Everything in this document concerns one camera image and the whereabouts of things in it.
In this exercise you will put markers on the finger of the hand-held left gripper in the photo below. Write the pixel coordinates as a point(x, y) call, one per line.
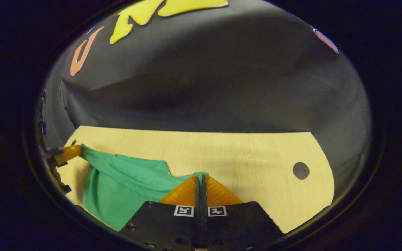
point(55, 153)

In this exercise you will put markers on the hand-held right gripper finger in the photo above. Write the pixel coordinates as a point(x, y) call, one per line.
point(198, 198)
point(204, 198)

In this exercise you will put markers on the green T-shirt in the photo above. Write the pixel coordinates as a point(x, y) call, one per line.
point(124, 188)

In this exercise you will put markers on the black backdrop cloth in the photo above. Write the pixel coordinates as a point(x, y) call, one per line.
point(204, 87)

